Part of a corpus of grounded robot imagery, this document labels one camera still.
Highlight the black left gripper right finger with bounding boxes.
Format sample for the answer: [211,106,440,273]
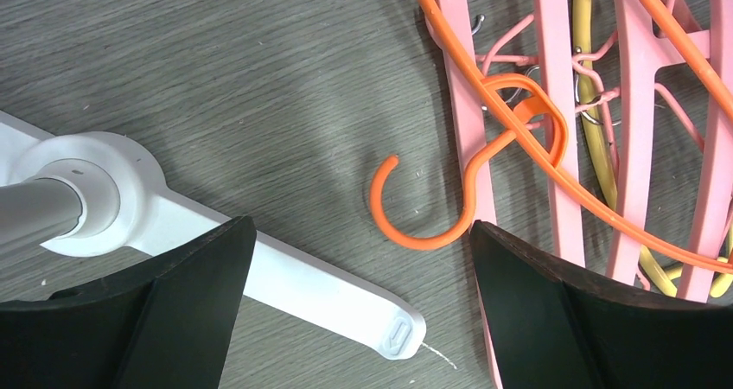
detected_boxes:
[470,221,732,388]

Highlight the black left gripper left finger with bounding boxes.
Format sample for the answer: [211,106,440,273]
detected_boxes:
[1,216,257,388]

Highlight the orange plastic hanger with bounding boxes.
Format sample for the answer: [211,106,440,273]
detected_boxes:
[369,0,732,274]
[639,0,732,121]

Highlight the pink wire hanger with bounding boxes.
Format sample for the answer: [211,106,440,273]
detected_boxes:
[572,0,708,293]
[472,12,551,132]

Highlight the pink plastic hanger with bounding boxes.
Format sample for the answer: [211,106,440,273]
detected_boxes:
[426,0,588,389]

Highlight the white metal clothes rack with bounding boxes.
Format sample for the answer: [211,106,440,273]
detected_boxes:
[1,113,426,360]

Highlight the yellow wire hanger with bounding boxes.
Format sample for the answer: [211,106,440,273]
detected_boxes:
[571,0,732,302]

